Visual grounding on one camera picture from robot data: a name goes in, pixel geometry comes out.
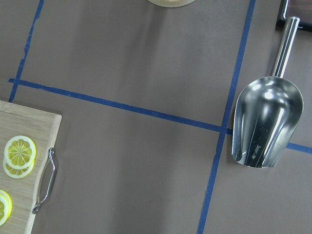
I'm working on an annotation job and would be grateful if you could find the steel scoop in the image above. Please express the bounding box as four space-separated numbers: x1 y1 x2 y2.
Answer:
232 17 304 168

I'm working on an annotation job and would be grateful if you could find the lemon slice lower stack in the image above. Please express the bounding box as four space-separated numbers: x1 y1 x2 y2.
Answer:
3 159 35 179

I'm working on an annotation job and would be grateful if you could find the lemon slice stack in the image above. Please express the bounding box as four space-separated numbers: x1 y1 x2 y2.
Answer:
4 136 37 169
3 159 35 179

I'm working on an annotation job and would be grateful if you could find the single lemon slice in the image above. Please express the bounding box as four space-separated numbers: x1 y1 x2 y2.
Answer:
0 190 13 225

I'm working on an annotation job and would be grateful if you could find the wooden mug tree stand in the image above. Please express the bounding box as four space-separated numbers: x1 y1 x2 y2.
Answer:
149 0 195 8

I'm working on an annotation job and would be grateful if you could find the bamboo cutting board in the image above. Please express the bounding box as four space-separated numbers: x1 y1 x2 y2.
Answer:
0 101 62 234

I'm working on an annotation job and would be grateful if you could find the lemon slice upper stack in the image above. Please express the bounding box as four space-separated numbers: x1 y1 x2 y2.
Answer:
4 136 37 169

